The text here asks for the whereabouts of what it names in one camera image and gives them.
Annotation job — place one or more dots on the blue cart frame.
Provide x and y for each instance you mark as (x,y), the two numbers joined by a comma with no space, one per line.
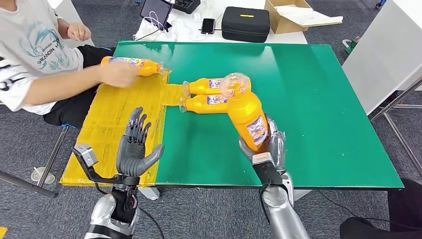
(380,3)

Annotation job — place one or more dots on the person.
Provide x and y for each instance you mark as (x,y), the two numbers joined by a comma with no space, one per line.
(33,49)
(402,204)

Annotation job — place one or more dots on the metal stool frame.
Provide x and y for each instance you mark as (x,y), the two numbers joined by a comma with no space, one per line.
(26,184)

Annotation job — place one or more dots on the yellow floor marker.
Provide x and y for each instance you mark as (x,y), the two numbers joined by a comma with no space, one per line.
(2,232)

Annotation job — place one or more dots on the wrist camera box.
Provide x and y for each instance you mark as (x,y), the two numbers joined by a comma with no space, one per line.
(267,168)
(86,155)

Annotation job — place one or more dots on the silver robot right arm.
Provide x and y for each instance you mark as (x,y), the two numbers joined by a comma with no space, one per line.
(283,214)

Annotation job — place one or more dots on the person's right hand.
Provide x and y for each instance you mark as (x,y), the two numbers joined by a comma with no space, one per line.
(117,75)

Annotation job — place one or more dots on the black smartphone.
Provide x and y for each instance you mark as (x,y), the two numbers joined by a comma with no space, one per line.
(208,26)

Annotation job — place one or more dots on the black zip case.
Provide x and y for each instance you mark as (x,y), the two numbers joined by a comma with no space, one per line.
(245,26)

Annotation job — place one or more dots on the small white charger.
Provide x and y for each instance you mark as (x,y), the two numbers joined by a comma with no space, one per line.
(197,17)

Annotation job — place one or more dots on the person's left forearm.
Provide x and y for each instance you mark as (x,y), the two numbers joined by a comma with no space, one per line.
(62,28)

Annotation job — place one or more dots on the orange detergent bottle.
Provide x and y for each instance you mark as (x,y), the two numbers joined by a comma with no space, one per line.
(197,105)
(148,67)
(201,86)
(247,112)

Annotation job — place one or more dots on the black controller device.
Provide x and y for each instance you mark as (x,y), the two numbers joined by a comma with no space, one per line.
(187,5)

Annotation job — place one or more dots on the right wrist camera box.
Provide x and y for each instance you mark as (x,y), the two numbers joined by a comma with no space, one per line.
(267,168)

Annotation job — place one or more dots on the person's left hand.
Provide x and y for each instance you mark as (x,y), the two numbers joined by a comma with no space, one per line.
(79,32)

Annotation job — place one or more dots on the white side table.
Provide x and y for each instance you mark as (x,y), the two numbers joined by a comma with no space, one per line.
(380,56)

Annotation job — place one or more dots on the green top table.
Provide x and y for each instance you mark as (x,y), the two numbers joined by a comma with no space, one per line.
(313,109)

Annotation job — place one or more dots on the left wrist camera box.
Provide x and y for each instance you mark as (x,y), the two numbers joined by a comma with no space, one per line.
(86,155)

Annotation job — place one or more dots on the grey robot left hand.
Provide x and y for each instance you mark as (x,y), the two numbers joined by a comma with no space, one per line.
(132,158)

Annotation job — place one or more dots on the brown cardboard box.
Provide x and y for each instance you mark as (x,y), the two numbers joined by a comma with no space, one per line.
(282,24)

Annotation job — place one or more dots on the white desk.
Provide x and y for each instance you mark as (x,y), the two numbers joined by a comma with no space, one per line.
(291,38)

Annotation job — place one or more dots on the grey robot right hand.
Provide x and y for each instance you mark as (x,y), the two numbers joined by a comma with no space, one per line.
(278,148)

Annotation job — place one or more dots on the person's right forearm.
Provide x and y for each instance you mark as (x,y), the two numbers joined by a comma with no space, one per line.
(62,85)

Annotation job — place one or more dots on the clear plastic cup lid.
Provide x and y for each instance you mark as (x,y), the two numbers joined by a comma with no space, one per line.
(43,176)

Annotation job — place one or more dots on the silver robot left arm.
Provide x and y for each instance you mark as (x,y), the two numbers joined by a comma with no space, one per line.
(102,214)

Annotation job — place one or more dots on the black tablet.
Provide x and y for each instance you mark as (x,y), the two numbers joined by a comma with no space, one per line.
(156,10)

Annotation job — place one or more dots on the white foam sheet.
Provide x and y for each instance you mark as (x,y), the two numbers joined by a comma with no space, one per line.
(308,16)

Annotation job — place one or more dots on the yellow taped cardboard mat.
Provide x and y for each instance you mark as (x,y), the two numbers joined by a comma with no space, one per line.
(112,115)

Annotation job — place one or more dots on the green and white object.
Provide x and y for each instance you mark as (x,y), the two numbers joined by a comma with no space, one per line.
(351,46)

